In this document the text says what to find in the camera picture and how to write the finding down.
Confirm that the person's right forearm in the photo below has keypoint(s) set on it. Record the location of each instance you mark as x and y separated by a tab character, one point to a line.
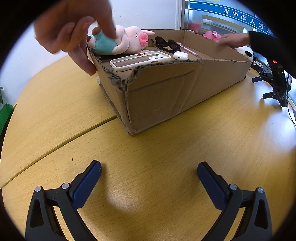
270	46

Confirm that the white earbuds case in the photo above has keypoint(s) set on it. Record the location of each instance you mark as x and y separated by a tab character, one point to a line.
180	55

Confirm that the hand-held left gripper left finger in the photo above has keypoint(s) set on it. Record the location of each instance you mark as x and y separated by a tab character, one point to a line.
86	183

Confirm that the blue window banner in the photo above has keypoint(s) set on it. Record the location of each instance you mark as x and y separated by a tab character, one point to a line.
231	11

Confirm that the pink patterned pen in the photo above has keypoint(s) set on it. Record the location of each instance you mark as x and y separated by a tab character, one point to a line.
192	52

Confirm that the pink pig plush toy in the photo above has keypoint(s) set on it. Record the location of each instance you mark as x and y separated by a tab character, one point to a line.
129	41

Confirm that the person's right hand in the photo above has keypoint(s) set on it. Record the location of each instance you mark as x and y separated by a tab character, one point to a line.
233	39

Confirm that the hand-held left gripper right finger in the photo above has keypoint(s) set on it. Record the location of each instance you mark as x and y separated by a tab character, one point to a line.
214	185

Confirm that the panda plush toy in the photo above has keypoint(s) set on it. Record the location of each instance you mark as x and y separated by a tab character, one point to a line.
245	49

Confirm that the brown cardboard box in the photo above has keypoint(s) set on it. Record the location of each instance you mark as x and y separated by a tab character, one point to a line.
161	92

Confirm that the bright pink plush toy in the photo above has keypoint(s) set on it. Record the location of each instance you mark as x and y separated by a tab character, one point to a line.
210	35

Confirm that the black sunglasses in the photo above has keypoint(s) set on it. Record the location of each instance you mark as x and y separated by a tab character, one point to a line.
172	44

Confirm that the person's left hand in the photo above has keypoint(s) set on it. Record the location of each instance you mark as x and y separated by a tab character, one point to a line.
69	18

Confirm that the white window frame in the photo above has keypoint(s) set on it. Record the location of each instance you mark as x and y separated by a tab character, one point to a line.
183	14

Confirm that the green paper bag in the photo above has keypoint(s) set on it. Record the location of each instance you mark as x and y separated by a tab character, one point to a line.
4	115

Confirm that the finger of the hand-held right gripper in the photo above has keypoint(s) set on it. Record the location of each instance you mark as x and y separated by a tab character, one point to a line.
259	78
269	95

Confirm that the green plant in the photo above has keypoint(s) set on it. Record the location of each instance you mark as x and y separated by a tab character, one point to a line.
1	92

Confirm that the white clear phone case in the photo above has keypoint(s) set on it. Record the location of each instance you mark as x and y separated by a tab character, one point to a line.
129	62

